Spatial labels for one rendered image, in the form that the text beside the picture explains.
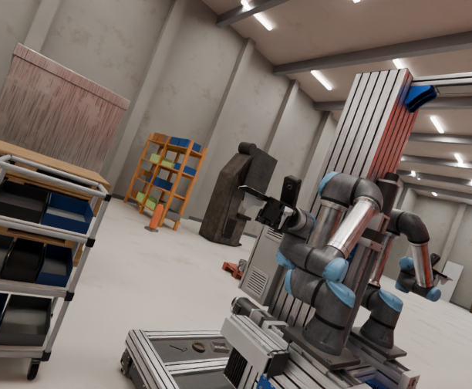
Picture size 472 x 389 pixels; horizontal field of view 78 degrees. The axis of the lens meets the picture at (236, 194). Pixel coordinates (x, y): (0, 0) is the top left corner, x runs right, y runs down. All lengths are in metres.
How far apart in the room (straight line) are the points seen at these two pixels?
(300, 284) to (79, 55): 8.39
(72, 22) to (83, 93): 3.92
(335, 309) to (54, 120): 4.85
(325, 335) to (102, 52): 8.67
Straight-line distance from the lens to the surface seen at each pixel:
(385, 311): 1.63
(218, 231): 7.49
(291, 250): 0.96
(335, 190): 1.21
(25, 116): 5.32
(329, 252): 0.95
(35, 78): 5.35
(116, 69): 9.17
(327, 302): 1.19
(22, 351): 1.93
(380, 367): 1.65
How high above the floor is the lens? 1.20
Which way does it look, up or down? 1 degrees up
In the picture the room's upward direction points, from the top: 21 degrees clockwise
